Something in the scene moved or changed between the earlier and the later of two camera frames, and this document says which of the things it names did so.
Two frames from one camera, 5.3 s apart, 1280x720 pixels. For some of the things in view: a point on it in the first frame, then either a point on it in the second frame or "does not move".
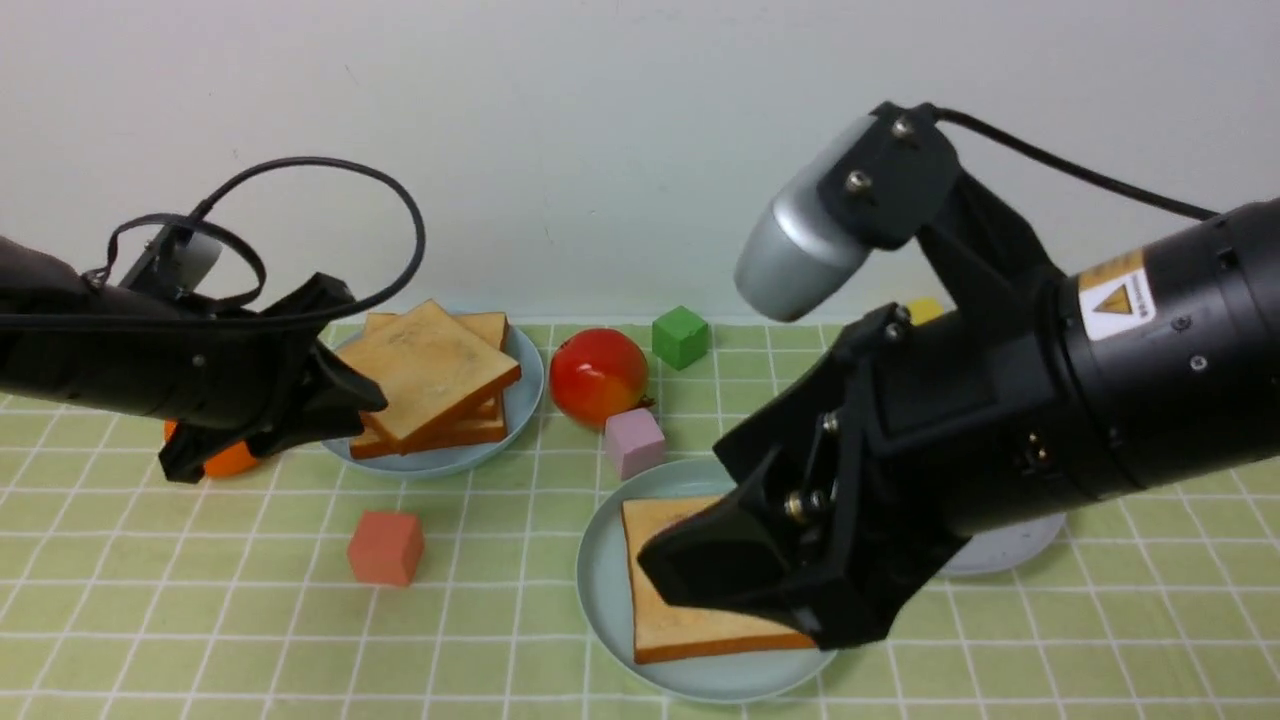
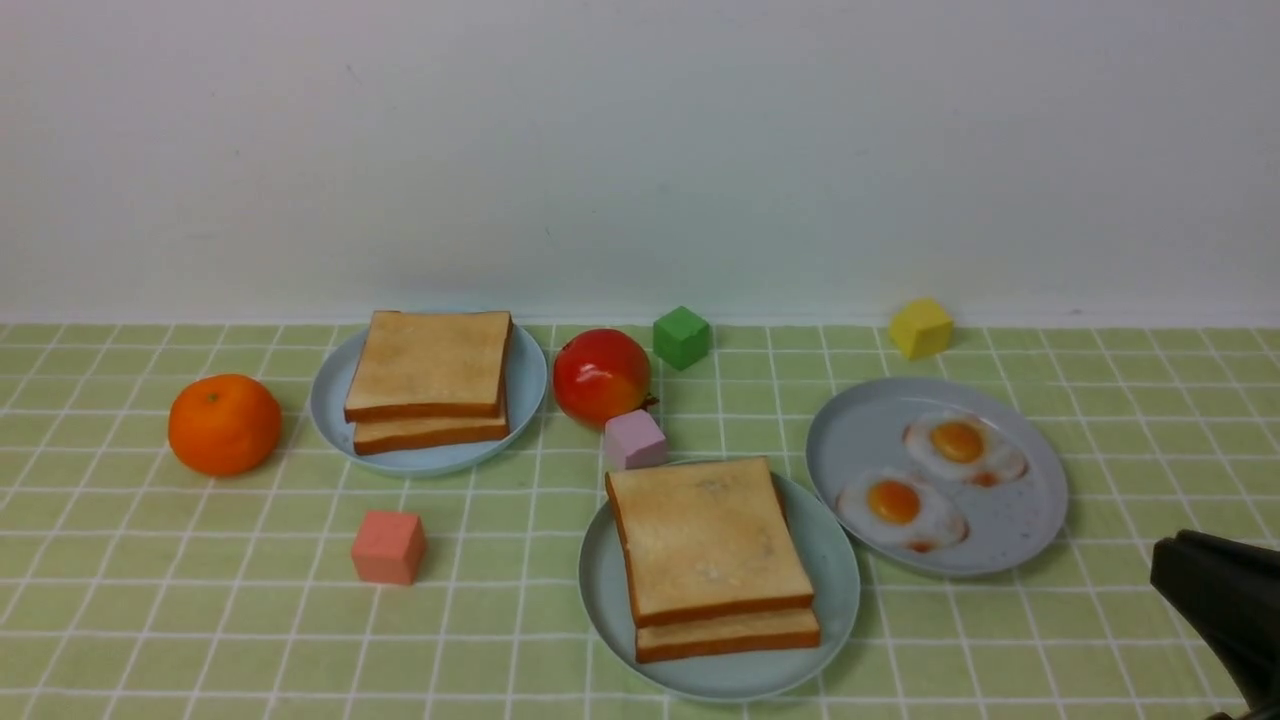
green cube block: [679, 337] does not move
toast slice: [427, 367] to [707, 539]
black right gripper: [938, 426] to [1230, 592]
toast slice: [663, 631] does not move
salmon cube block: [385, 549] does not move
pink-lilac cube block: [635, 441] does not move
